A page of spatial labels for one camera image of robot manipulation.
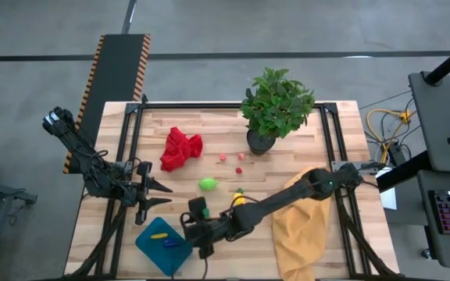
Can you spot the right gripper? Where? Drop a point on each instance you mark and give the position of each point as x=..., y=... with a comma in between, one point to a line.
x=199, y=232

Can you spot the grey desk with keyboard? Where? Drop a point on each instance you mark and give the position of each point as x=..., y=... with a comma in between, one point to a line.
x=424, y=242

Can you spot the grey desk with tablet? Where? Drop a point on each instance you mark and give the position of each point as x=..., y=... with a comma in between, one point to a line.
x=440, y=125

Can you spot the teal plastic container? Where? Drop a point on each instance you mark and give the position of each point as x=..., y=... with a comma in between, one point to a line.
x=158, y=255

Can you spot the green toy lime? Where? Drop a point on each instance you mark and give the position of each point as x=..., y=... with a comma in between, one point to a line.
x=208, y=183

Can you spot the small red toy fruit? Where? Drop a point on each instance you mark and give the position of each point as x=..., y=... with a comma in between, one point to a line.
x=239, y=170

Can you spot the white paper sheet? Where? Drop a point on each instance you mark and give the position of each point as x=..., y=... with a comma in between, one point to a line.
x=389, y=197

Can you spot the black round pole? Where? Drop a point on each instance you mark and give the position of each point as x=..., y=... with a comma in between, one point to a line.
x=449, y=62

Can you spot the yellow toy banana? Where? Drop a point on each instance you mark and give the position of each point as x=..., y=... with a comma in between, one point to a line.
x=158, y=235

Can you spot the dark green toy pepper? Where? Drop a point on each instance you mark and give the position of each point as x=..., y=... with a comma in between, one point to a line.
x=206, y=213

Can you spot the green plant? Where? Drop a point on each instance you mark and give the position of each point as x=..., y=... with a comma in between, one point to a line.
x=276, y=105

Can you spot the black diagonal beam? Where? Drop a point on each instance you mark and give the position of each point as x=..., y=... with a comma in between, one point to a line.
x=401, y=173

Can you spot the red crumpled cloth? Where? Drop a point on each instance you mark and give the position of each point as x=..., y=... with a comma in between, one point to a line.
x=178, y=150

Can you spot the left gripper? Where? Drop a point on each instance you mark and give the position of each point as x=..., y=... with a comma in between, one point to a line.
x=142, y=195

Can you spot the yellow round toy fruit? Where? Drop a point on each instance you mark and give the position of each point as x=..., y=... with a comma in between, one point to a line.
x=239, y=200

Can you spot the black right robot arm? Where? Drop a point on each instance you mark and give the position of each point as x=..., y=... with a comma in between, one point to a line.
x=287, y=195

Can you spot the blue toy eggplant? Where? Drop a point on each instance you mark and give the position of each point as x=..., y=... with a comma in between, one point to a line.
x=170, y=243

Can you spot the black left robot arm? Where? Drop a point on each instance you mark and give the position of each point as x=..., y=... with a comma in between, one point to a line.
x=88, y=164

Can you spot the black aluminium table frame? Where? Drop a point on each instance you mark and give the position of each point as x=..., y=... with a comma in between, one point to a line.
x=229, y=105

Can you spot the black hazard-striped floor mat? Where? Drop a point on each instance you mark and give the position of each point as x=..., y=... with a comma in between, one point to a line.
x=119, y=78

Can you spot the yellow waffle cloth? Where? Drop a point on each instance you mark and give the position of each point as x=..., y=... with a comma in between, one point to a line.
x=299, y=234

